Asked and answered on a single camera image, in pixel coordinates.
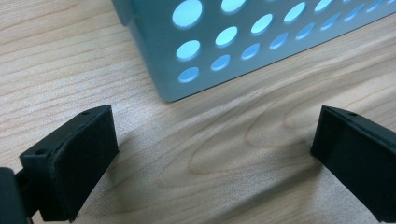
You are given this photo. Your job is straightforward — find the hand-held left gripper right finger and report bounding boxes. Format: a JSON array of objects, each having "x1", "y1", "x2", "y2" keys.
[{"x1": 310, "y1": 105, "x2": 396, "y2": 224}]

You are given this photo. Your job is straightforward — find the blue perforated plastic basket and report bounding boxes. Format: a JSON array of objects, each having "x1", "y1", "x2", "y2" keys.
[{"x1": 110, "y1": 0, "x2": 396, "y2": 104}]

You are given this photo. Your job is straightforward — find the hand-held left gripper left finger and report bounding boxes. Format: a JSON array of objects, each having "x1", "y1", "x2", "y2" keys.
[{"x1": 19, "y1": 104, "x2": 120, "y2": 223}]

